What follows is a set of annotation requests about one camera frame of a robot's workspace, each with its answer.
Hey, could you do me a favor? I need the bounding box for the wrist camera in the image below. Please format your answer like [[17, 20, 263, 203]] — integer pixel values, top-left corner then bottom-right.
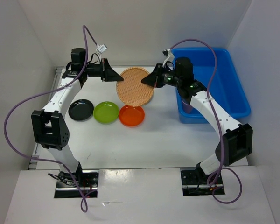
[[96, 44, 107, 61], [162, 49, 174, 68]]

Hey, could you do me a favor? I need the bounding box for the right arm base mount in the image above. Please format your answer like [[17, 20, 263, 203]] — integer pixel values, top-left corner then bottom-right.
[[180, 167, 225, 196]]

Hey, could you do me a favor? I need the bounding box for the blue plastic bin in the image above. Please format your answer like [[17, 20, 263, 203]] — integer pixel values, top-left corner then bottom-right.
[[171, 47, 251, 119]]

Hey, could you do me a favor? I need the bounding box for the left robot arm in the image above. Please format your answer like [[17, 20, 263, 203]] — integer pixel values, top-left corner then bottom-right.
[[31, 45, 124, 187]]

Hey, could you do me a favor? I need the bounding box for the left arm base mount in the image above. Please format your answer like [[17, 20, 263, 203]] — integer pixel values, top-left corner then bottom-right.
[[48, 170, 99, 199]]

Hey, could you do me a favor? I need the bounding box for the black plastic plate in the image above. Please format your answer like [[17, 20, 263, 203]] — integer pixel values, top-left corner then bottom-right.
[[68, 99, 94, 121]]

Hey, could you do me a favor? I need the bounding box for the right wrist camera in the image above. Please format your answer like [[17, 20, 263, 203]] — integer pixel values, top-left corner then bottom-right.
[[162, 49, 174, 68]]

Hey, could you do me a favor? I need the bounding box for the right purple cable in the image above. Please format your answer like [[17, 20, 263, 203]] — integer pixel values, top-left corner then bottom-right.
[[170, 38, 243, 205]]

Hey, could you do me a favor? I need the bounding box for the orange plastic plate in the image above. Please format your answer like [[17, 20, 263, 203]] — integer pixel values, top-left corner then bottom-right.
[[119, 105, 145, 127]]

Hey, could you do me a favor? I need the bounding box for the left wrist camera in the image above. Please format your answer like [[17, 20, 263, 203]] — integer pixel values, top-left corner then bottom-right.
[[96, 44, 107, 61]]

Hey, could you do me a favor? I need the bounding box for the blue plastic cup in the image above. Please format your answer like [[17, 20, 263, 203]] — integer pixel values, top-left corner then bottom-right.
[[182, 98, 192, 110]]

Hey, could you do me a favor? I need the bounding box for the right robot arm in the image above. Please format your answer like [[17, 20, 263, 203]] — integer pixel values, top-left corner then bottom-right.
[[141, 57, 253, 183]]

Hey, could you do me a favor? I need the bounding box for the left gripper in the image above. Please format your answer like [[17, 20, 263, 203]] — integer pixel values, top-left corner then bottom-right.
[[83, 58, 124, 82]]

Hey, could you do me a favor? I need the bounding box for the green plastic plate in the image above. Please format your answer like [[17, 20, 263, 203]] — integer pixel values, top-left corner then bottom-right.
[[93, 101, 119, 125]]

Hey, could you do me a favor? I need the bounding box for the purple cable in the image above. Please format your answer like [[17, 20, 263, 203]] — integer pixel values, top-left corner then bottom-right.
[[4, 25, 100, 213], [170, 38, 243, 205]]

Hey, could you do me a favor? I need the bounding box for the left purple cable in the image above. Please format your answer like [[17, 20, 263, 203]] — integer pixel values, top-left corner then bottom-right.
[[4, 25, 100, 213]]

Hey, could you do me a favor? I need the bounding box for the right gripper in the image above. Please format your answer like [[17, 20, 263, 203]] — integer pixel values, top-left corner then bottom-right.
[[141, 63, 182, 88]]

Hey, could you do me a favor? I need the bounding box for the light wooden woven plate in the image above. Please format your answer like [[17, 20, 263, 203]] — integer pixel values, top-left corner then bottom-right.
[[116, 67, 154, 107]]

